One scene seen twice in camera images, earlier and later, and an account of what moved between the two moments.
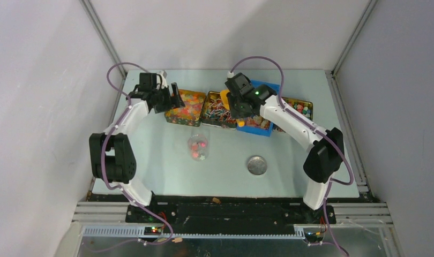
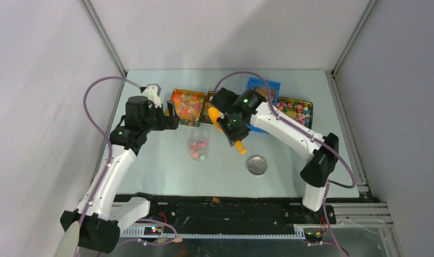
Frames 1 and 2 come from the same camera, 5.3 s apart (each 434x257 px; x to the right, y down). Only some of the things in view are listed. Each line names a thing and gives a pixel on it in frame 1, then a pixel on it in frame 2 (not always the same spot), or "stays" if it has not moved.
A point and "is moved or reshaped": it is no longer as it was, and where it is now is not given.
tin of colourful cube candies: [305, 107] stays
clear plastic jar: [198, 146] stays
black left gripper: [172, 101] -> [169, 122]
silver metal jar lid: [257, 165] stays
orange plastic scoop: [240, 122] is moved or reshaped
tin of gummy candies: [192, 113] stays
